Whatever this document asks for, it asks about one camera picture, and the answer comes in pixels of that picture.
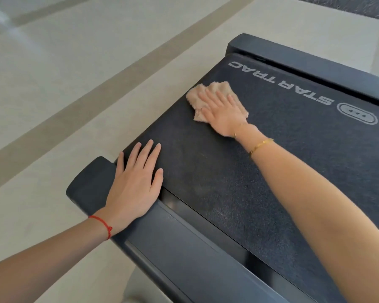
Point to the black treadmill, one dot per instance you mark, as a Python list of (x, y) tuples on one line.
[(287, 123)]

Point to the beige cleaning cloth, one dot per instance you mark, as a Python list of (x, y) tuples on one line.
[(194, 97)]

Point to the gold bangle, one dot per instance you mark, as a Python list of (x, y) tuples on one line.
[(260, 145)]

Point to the person's left forearm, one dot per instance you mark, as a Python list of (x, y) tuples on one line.
[(41, 265)]

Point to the person's right forearm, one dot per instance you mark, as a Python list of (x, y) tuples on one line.
[(325, 211)]

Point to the person's right hand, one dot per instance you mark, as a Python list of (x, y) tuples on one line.
[(225, 118)]

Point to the person's left hand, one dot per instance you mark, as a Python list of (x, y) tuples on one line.
[(132, 195)]

